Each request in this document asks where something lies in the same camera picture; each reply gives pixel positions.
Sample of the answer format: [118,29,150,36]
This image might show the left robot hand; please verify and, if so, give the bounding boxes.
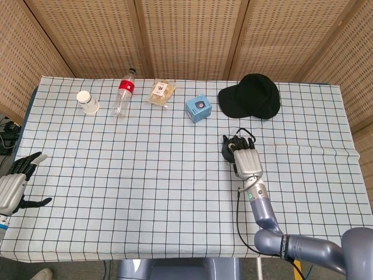
[0,151,53,216]

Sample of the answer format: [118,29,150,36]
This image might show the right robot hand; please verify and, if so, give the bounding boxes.
[227,135,265,179]

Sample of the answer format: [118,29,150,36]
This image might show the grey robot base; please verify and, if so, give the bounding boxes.
[116,257,242,280]

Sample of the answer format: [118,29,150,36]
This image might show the black teapot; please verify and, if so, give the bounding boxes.
[221,127,256,163]

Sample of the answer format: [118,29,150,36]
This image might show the black baseball cap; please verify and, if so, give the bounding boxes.
[217,73,281,120]

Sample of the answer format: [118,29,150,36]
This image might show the small light blue box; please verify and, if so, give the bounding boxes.
[184,93,213,124]

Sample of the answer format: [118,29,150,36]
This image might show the beige shoe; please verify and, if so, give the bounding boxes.
[30,267,55,280]

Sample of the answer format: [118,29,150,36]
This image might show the clear snack bag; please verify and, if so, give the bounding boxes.
[147,78,177,108]

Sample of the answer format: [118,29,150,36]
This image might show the white paper cup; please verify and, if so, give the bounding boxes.
[76,90,100,116]

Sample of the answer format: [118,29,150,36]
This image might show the wooden bamboo folding screen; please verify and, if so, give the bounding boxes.
[0,0,373,164]

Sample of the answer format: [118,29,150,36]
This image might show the plastic bottle with red label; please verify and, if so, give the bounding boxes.
[111,67,137,118]

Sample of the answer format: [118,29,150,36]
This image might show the black floor electronics with cables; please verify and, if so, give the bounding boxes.
[0,116,23,155]

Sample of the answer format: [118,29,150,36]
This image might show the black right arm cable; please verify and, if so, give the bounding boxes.
[235,189,307,280]

